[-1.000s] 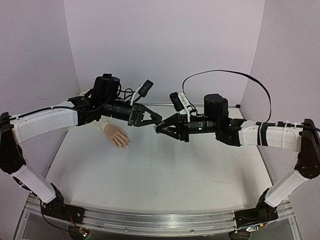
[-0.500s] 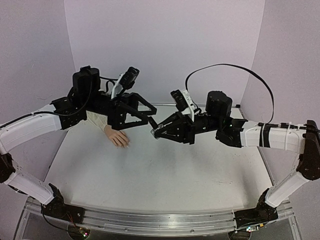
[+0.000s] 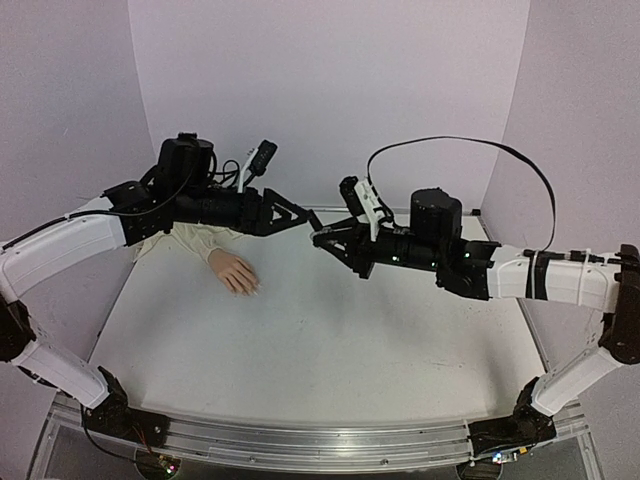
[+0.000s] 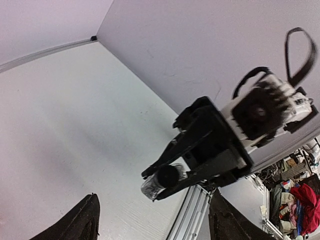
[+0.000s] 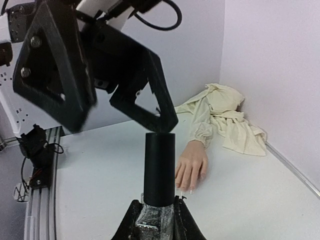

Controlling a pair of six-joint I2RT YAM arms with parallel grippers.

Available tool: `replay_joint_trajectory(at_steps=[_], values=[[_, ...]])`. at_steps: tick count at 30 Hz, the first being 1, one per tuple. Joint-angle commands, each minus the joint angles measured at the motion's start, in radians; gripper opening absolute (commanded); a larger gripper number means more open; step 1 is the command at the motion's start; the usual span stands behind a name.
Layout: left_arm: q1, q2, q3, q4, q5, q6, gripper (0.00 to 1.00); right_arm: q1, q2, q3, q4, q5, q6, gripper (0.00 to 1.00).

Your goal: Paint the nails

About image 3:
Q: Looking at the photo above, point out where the mannequin hand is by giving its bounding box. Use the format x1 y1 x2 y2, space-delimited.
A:
207 249 259 296

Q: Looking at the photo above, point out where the clear nail polish bottle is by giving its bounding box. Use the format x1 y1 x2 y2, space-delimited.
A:
311 227 334 248

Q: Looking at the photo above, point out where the black nail polish brush cap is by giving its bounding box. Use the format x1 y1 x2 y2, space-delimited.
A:
306 209 323 232

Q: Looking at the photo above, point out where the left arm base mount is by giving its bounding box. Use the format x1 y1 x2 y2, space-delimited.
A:
83 393 170 448

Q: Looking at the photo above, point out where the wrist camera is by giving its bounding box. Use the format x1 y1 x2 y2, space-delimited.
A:
339 176 393 242
236 140 278 193

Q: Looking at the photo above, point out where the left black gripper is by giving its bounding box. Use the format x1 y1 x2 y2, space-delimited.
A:
176 184 313 236

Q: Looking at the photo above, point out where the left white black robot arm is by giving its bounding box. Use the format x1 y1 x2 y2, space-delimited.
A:
1 133 308 437

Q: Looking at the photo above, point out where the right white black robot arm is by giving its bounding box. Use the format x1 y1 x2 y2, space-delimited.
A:
310 181 639 418

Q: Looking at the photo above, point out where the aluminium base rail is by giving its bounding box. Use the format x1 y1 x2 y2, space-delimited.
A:
53 394 590 473

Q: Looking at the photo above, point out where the cream cloth sleeve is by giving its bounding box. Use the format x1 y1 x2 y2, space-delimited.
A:
134 222 243 262

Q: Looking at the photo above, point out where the right black camera cable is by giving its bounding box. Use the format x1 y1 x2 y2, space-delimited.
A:
366 135 557 251

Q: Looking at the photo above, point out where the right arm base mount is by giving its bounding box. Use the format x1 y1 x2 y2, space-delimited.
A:
468 400 557 459

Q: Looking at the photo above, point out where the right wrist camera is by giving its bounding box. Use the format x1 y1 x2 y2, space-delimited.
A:
339 176 393 242

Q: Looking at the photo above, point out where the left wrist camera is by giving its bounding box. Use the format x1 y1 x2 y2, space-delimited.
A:
236 140 278 193

